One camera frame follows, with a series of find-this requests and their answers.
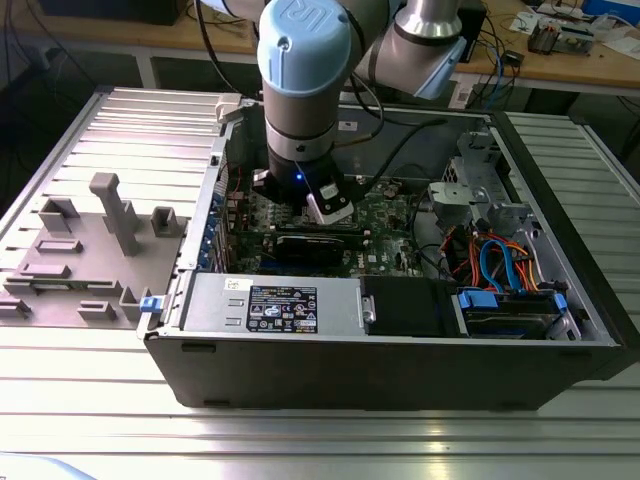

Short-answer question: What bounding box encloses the pale blue object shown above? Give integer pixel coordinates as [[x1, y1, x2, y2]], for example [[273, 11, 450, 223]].
[[0, 451, 84, 480]]

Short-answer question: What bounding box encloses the hard disk in blue carrier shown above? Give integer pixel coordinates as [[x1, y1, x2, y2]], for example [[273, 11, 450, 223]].
[[452, 287, 569, 341]]

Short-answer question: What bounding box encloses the metal disk bay cage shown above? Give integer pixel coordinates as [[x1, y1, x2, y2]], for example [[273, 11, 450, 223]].
[[427, 130, 546, 251]]

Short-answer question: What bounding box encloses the blue cardboard box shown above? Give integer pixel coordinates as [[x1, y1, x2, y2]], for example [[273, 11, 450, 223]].
[[583, 0, 640, 16]]

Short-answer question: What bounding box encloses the wooden desk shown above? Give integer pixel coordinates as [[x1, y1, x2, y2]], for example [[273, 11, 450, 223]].
[[0, 0, 640, 96]]

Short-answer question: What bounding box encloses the black equipment box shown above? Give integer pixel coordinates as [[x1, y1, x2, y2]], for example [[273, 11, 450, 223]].
[[38, 0, 181, 26]]

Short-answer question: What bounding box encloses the green circuit board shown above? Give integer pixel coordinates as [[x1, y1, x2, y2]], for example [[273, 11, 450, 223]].
[[557, 22, 599, 54]]

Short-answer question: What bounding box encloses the grey parts rack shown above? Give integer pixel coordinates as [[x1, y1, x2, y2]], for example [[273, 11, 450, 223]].
[[0, 172, 194, 331]]

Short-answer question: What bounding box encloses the white paper sheet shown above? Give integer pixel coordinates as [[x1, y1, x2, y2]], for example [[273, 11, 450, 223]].
[[602, 27, 640, 64], [514, 9, 539, 34]]

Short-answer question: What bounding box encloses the small grey wrist camera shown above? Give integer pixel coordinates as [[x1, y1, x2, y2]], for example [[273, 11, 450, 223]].
[[251, 168, 275, 194]]

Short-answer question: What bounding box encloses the blue wire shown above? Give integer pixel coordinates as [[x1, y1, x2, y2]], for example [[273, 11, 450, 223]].
[[477, 238, 527, 297]]

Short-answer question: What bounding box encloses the black graphics card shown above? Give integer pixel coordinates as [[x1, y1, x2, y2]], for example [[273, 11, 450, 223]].
[[227, 227, 366, 269]]

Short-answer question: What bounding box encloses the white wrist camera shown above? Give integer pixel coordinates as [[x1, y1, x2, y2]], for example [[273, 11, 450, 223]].
[[304, 183, 356, 226]]

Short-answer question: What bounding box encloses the black finned component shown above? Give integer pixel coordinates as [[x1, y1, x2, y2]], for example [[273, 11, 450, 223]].
[[528, 23, 557, 55]]

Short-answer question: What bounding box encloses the orange wire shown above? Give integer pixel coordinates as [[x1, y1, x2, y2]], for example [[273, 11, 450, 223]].
[[502, 240, 545, 295], [444, 225, 484, 289]]

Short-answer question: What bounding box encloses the green RAM stick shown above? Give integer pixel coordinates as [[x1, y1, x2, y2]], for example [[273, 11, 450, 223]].
[[28, 281, 119, 292]]

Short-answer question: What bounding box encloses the black drive bay cover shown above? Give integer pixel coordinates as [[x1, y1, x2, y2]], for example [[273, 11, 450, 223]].
[[358, 275, 460, 339]]

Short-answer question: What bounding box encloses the green motherboard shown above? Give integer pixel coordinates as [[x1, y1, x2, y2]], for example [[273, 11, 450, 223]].
[[222, 173, 442, 279]]

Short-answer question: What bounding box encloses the black PC case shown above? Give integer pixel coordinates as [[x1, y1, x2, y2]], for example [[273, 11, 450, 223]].
[[135, 94, 640, 412]]

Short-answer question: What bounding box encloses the grey power supply unit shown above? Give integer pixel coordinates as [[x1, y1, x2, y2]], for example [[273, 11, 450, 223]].
[[182, 272, 362, 335]]

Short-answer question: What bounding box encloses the white labelled box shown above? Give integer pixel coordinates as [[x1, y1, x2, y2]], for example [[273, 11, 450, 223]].
[[448, 79, 476, 110]]

